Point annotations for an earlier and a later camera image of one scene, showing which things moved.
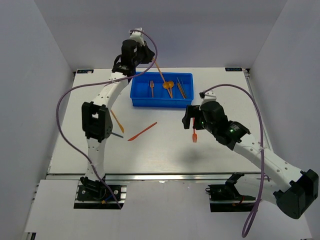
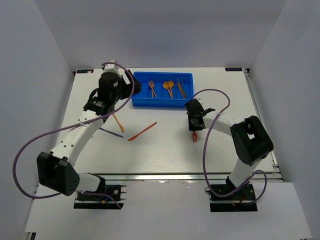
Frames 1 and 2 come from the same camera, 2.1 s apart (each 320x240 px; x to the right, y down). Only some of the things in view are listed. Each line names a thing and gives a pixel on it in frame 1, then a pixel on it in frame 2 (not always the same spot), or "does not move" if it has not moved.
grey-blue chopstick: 183,88 does not move
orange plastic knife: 120,125 does not move
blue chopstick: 117,135 does not move
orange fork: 157,66 -> 151,85
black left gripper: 149,54 -> 128,88
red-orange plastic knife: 142,131 does not move
